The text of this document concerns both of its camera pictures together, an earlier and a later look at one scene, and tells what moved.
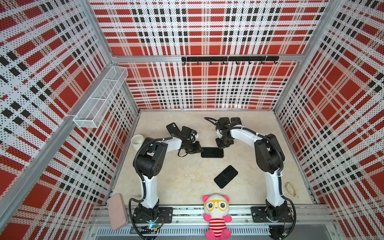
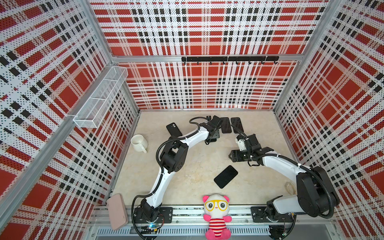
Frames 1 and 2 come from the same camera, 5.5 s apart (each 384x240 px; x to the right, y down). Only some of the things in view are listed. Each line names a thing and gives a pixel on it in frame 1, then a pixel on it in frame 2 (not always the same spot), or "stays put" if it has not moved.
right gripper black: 218,142 to 236,153
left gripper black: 196,149 to 217,133
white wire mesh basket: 88,116 stays put
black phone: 236,119 stays put
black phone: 226,176 stays put
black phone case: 173,128 stays put
